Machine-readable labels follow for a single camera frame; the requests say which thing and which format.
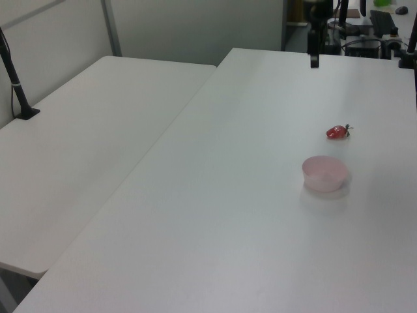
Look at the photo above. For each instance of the emergency stop button box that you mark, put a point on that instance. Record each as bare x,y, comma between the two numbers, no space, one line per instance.
394,32

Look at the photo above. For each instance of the grey computer mouse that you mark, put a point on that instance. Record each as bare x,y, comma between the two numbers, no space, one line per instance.
401,10

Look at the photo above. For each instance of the brown mat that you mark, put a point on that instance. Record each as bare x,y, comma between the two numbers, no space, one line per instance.
353,13

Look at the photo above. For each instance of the green object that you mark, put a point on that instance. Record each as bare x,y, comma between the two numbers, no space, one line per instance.
382,2

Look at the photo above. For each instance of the black monitor stand pole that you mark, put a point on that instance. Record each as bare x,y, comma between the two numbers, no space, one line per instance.
343,13

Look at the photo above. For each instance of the red strawberry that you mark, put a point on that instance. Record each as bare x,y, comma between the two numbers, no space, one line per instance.
337,132

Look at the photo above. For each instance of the black camera pole with base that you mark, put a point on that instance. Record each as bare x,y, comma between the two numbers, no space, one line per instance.
14,81

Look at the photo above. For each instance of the black keyboard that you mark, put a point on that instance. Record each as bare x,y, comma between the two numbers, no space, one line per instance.
382,21

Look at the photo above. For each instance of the white side table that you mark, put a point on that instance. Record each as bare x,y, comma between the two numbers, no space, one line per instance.
81,146

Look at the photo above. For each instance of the black camera pole with clamp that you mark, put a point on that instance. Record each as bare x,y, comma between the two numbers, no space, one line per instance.
410,49

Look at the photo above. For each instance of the pink plastic bowl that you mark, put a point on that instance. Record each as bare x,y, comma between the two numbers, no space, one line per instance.
324,172

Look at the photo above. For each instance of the black control box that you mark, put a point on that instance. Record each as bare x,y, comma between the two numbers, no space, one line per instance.
362,48

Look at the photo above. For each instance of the black Franka gripper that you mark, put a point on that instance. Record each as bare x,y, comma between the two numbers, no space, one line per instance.
316,39

